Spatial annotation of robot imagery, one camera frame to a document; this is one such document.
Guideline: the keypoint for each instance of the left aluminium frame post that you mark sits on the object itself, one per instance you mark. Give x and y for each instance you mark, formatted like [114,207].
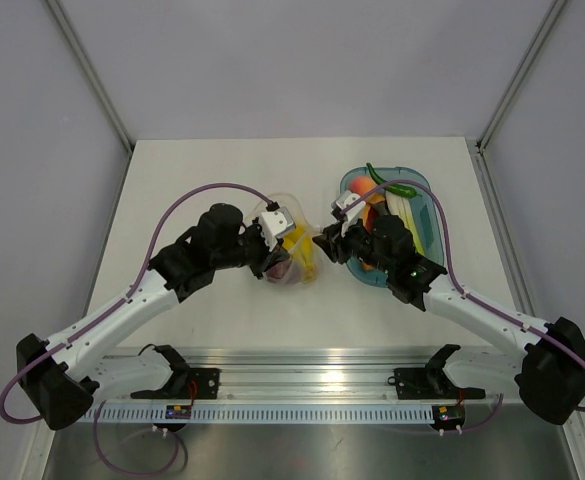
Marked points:
[71,39]

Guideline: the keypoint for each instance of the teal plastic tray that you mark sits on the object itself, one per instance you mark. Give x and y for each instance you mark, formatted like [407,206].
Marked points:
[426,217]

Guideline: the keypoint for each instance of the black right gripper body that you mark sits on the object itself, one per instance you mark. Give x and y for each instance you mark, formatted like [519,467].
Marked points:
[355,242]

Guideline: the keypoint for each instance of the yellow banana bunch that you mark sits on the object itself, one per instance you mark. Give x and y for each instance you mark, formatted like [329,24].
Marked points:
[299,245]

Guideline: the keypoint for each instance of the right aluminium frame post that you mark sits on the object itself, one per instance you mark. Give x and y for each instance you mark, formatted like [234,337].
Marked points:
[524,68]

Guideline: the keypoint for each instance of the red apple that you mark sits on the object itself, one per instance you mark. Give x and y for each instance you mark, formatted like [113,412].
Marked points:
[284,273]

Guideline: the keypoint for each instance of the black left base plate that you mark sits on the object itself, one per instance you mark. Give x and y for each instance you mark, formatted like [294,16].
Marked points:
[200,383]

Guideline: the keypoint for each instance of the aluminium frame post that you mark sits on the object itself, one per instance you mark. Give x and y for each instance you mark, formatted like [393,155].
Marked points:
[524,68]
[71,39]

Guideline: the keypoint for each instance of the clear zip top bag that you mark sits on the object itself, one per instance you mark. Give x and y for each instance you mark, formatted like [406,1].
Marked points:
[294,206]

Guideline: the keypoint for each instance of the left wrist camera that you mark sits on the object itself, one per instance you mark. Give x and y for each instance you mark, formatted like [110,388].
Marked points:
[275,225]

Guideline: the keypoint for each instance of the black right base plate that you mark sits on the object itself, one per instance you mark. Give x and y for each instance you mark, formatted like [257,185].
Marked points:
[420,383]

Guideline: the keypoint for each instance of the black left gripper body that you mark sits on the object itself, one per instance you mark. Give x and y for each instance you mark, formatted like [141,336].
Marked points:
[249,251]

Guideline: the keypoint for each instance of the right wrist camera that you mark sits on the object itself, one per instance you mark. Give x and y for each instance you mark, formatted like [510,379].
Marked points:
[348,208]

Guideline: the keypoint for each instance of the orange carrot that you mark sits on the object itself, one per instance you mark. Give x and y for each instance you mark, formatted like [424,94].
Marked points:
[370,214]

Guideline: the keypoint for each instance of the white slotted cable duct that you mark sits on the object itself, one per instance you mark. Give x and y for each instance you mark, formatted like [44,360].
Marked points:
[296,414]

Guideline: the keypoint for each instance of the orange peach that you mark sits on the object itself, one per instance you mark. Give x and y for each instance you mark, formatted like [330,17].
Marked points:
[362,185]

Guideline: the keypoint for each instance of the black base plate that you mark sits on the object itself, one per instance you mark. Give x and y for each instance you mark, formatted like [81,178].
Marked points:
[420,383]
[200,383]

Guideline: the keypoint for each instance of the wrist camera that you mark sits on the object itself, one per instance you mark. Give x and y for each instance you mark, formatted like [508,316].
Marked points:
[275,225]
[348,208]

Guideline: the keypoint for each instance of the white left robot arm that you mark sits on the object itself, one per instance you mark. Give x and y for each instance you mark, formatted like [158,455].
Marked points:
[65,374]

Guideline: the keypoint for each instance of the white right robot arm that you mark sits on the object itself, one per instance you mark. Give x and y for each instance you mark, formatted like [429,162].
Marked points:
[549,356]

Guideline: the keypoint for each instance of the aluminium mounting rail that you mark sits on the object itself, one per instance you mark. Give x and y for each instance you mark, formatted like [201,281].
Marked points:
[349,375]

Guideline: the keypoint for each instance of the yellow green corn cob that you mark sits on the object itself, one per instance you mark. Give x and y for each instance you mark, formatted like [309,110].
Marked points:
[400,206]

